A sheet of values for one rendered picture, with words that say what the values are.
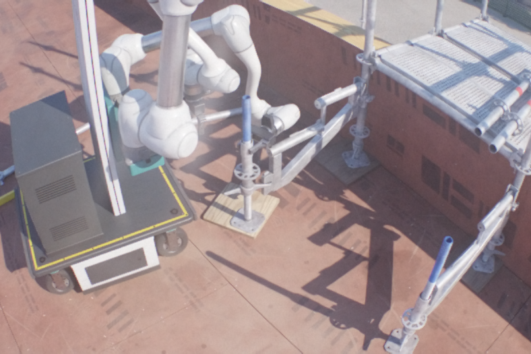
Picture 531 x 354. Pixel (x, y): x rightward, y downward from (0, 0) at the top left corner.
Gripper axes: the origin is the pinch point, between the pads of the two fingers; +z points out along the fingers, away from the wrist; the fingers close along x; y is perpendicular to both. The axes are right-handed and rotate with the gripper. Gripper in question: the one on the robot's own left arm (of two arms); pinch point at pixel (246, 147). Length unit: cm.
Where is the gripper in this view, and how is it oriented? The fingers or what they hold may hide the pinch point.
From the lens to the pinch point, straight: 249.7
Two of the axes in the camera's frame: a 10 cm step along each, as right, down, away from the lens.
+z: -6.0, 5.3, -5.9
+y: -0.2, 7.3, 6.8
